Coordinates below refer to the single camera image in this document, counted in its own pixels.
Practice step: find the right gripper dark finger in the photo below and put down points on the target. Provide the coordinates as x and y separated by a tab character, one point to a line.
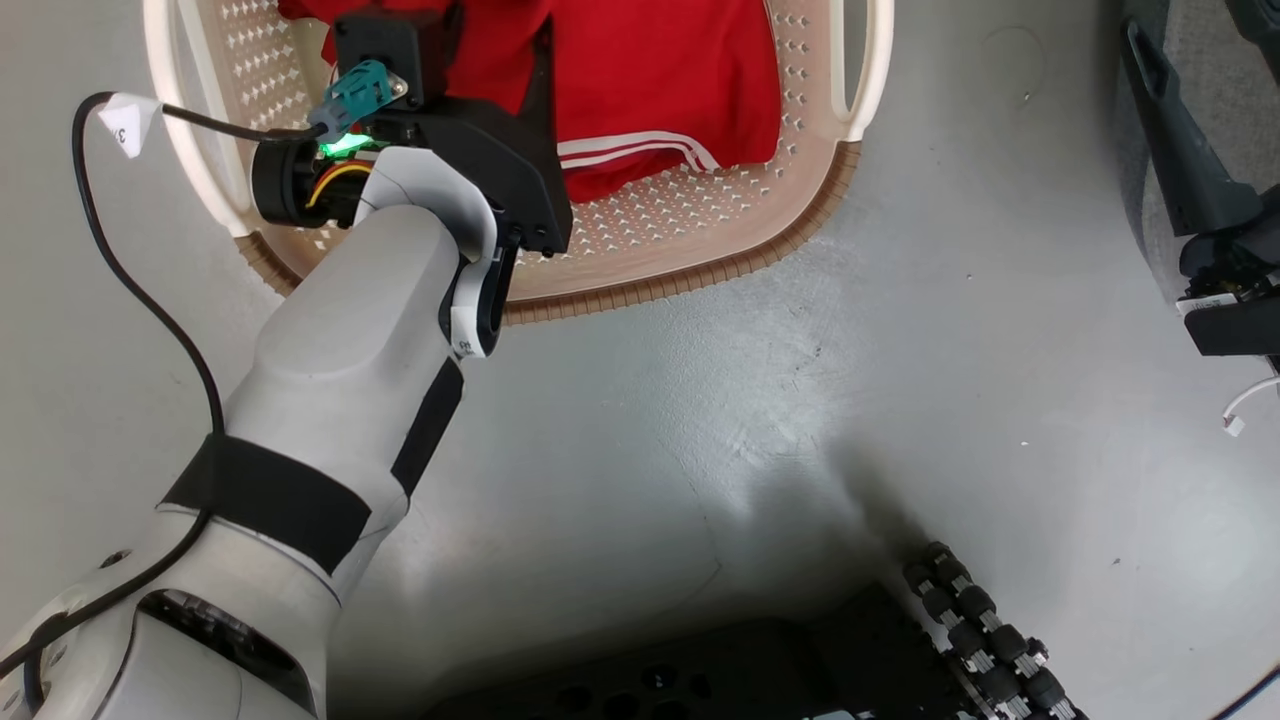
1190	170
1262	18

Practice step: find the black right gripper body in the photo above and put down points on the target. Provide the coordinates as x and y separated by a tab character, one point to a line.
1240	300

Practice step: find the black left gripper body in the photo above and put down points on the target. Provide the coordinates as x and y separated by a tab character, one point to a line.
500	160

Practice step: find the red clothing with white stripes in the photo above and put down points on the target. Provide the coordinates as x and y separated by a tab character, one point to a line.
650	80

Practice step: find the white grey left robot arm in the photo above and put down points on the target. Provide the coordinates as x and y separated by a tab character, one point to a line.
340	350

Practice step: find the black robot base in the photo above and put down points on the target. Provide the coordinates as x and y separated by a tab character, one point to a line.
760	670

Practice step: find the cream plastic laundry basket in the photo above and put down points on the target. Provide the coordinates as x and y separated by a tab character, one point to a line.
700	230

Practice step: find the grey fabric sofa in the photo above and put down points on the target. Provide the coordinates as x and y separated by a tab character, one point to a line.
1210	90

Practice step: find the black roller omni wheel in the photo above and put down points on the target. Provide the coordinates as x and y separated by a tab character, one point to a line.
985	630

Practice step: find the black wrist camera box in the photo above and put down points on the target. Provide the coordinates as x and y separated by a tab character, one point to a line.
385	45

